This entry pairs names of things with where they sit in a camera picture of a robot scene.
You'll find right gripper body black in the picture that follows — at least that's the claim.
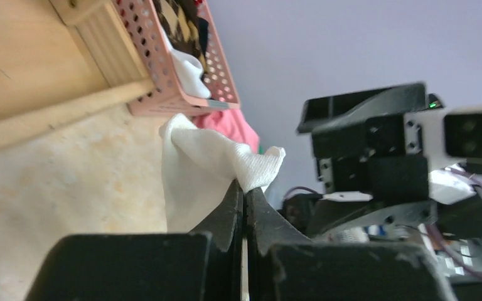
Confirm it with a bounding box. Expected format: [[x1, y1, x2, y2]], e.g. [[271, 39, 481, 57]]
[[311, 114, 429, 204]]

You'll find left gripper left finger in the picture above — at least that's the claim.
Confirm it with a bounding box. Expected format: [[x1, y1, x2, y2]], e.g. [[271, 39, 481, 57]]
[[26, 181, 244, 300]]

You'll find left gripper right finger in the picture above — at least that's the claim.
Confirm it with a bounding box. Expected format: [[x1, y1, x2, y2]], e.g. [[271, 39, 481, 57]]
[[245, 189, 456, 301]]

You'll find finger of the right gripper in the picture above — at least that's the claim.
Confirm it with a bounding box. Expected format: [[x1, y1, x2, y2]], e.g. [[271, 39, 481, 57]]
[[306, 200, 437, 238], [296, 82, 428, 134]]

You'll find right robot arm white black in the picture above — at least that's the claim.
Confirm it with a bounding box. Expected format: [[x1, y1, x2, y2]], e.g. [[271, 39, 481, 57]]
[[262, 82, 482, 300]]

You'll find pink cloth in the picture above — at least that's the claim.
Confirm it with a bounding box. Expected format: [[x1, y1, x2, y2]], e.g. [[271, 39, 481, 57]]
[[192, 109, 260, 154]]

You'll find brown argyle sock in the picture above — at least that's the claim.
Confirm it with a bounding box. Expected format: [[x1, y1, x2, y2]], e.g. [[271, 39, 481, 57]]
[[153, 0, 209, 72]]

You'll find pink plastic basket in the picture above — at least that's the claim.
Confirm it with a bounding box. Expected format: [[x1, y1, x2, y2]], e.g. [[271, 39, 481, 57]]
[[113, 1, 240, 116]]

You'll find wooden clothes rack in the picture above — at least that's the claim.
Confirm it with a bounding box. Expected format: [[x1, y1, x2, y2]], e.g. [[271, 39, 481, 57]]
[[0, 1, 154, 150]]

